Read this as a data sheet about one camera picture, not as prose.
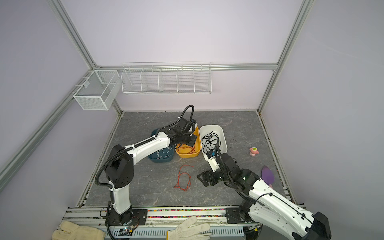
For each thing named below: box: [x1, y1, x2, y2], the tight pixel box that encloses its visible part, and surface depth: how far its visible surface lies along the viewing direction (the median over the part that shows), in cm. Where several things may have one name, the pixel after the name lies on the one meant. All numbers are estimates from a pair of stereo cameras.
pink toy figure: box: [249, 146, 260, 156], surface depth 95 cm
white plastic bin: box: [199, 124, 228, 156], surface depth 104 cm
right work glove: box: [166, 215, 212, 240], surface depth 71 cm
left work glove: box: [51, 221, 106, 240], surface depth 71 cm
